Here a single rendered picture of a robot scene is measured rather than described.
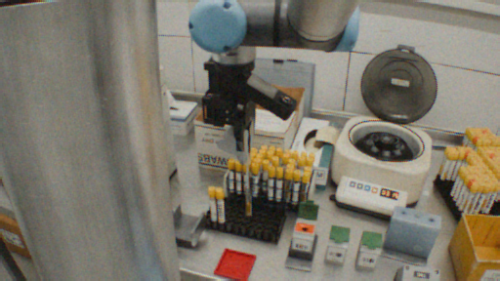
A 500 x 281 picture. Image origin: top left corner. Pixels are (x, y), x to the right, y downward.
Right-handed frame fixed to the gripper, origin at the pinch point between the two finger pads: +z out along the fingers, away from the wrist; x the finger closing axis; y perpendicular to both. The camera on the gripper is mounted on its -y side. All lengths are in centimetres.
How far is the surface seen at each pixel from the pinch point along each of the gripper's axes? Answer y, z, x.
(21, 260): 136, 105, -13
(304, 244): -13.9, 12.5, 7.8
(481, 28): -54, -21, -51
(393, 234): -31.4, 12.4, 1.0
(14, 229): 131, 82, -16
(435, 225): -39.0, 7.9, 1.4
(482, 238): -53, 14, -4
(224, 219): 4.3, 14.7, 3.3
